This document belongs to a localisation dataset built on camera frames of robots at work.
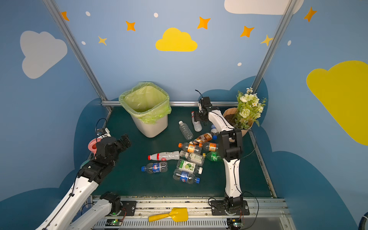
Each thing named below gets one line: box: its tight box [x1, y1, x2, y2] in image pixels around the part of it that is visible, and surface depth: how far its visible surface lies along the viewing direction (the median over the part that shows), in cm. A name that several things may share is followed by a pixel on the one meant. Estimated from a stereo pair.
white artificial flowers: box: [230, 87, 268, 130], surface depth 88 cm
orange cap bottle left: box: [177, 142, 203, 155], surface depth 97 cm
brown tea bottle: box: [189, 132, 213, 145], surface depth 100 cm
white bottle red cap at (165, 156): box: [147, 150, 181, 161], surface depth 92 cm
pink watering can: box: [88, 138, 102, 157], surface depth 88 cm
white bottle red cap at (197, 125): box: [191, 111, 203, 133], surface depth 107 cm
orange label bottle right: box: [208, 142, 219, 152], surface depth 95 cm
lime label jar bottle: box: [175, 158, 204, 175], surface depth 88 cm
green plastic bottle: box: [206, 151, 224, 162], surface depth 92 cm
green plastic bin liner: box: [118, 81, 173, 125], surface depth 92 cm
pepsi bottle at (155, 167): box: [140, 161, 168, 174], surface depth 87 cm
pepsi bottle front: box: [172, 168, 201, 184], surface depth 83 cm
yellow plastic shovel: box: [148, 207, 189, 222], surface depth 73 cm
